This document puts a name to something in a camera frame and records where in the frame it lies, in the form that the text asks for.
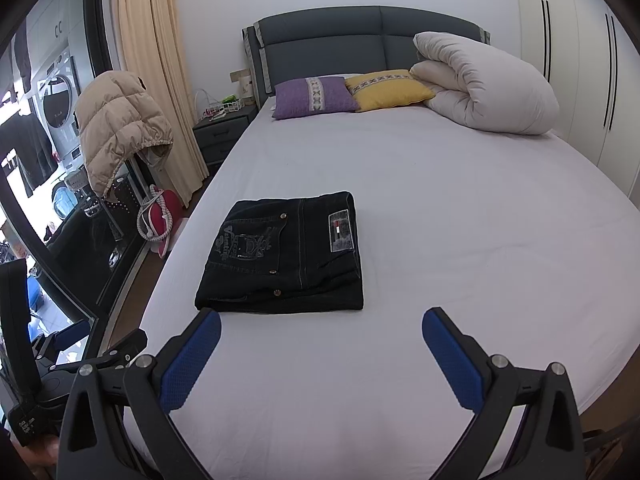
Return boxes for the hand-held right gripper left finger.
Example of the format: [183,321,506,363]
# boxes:
[57,307,223,480]

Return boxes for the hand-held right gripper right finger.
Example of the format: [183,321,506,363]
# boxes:
[421,306,585,480]

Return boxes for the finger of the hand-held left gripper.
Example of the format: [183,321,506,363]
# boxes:
[31,319,92,361]
[47,329,149,378]

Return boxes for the black denim pants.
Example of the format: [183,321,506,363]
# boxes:
[194,191,365,313]

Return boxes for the person's left hand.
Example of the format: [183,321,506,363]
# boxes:
[22,435,60,467]

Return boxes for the bed with white sheet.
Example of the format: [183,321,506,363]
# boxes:
[107,100,640,480]

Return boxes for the dark hanging jacket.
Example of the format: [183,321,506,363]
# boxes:
[0,112,58,196]

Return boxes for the beige puffer jacket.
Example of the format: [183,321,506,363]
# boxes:
[74,71,174,196]

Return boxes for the dark grey nightstand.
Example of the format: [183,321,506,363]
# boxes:
[192,104,259,167]

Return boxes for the white front-load washing machine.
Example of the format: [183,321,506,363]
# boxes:
[37,52,86,161]

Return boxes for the yellow pillow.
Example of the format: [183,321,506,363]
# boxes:
[345,69,436,113]

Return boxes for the white rolled duvet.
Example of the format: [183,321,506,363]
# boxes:
[410,31,560,136]

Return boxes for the purple pillow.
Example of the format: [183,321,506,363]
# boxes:
[272,76,360,121]

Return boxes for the beige curtain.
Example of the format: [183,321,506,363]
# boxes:
[111,0,211,208]

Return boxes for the black framed glass door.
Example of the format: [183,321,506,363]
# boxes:
[0,0,151,361]

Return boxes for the grey upholstered headboard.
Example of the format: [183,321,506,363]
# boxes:
[242,6,491,108]

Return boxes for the cream wardrobe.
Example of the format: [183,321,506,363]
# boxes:
[510,0,640,196]

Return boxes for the red bag with white cord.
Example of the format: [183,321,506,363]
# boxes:
[137,185,185,258]

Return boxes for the white wire basket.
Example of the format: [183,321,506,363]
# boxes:
[194,89,244,117]

